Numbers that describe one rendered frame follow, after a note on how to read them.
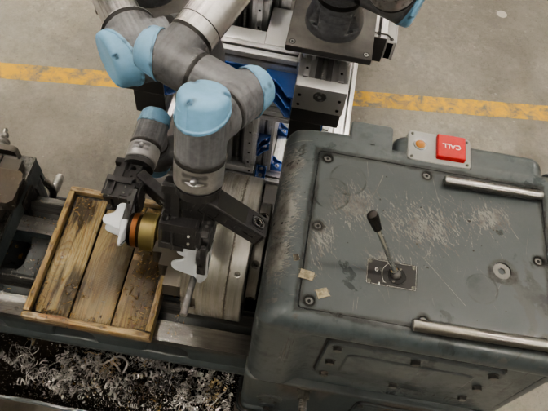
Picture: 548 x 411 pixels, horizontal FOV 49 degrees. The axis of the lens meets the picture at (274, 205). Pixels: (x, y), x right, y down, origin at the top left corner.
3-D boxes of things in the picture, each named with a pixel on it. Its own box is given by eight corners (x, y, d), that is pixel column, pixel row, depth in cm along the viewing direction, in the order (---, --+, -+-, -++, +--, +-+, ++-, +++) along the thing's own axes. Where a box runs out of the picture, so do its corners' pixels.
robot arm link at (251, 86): (225, 42, 93) (183, 67, 85) (285, 75, 91) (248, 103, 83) (215, 85, 98) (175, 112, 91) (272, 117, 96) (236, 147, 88)
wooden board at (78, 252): (186, 213, 158) (185, 205, 155) (151, 343, 140) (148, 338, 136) (74, 193, 159) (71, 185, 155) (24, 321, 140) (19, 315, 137)
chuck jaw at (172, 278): (207, 246, 127) (195, 294, 119) (207, 260, 131) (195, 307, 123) (156, 237, 127) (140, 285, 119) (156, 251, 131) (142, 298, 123)
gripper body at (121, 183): (105, 212, 137) (120, 169, 143) (142, 218, 136) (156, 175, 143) (99, 194, 130) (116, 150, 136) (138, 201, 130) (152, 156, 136)
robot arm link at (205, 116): (246, 88, 82) (211, 112, 76) (239, 153, 89) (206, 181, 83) (199, 68, 84) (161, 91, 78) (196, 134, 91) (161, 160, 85)
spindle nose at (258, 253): (271, 227, 144) (277, 187, 126) (256, 311, 136) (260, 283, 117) (258, 225, 144) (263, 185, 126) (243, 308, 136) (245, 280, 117)
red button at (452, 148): (462, 143, 129) (466, 137, 127) (462, 165, 126) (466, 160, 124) (435, 139, 129) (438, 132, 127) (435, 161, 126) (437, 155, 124)
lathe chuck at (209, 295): (248, 211, 152) (252, 148, 123) (223, 334, 138) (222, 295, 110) (213, 205, 152) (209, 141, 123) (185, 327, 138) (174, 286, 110)
